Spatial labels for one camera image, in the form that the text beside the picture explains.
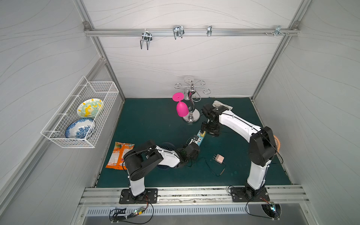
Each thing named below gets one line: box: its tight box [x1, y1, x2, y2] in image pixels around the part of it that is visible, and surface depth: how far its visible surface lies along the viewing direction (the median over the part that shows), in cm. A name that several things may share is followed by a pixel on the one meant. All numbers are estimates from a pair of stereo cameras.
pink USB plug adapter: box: [212, 153, 225, 165], surface depth 87 cm
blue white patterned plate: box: [65, 118, 94, 139], surface depth 63 cm
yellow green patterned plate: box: [76, 98, 104, 118], surface depth 70 cm
